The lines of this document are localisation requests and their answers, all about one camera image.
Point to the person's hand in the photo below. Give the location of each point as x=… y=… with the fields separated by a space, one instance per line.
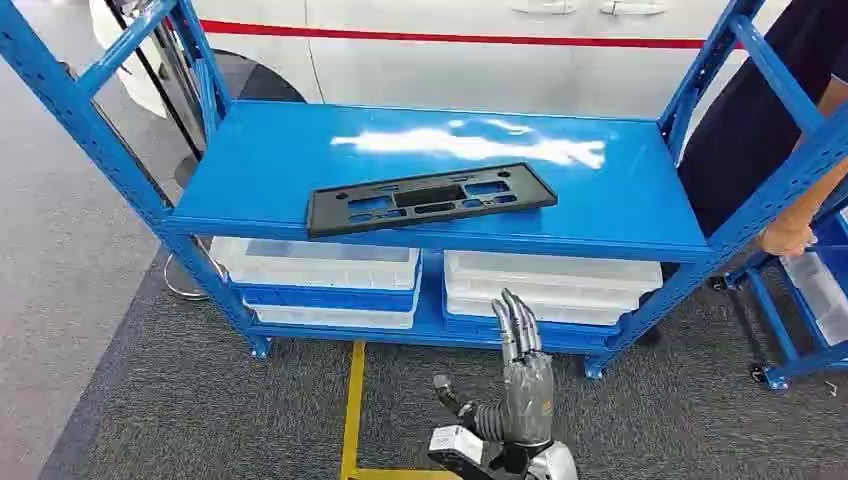
x=785 y=240

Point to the black plastic plate holder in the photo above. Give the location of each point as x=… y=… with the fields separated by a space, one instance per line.
x=331 y=213

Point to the black slanted pole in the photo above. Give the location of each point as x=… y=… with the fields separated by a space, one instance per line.
x=159 y=83

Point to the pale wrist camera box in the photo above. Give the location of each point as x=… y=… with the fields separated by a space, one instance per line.
x=456 y=445

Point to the small blue wheeled rack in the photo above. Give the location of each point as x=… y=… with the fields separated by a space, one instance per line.
x=768 y=311

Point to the clear bin with blue lid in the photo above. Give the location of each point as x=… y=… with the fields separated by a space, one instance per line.
x=331 y=299

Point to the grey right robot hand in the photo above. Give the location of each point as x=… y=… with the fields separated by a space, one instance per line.
x=528 y=397

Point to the blue metal shelf rack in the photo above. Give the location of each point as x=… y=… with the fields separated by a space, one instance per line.
x=265 y=152

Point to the yellow floor tape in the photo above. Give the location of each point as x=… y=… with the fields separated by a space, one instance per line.
x=353 y=397

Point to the white car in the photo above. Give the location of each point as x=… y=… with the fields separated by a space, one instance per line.
x=430 y=66

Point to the clear plastic storage bin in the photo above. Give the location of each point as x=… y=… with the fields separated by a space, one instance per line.
x=318 y=265
x=818 y=291
x=550 y=281

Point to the person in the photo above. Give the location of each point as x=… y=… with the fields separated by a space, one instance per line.
x=735 y=132

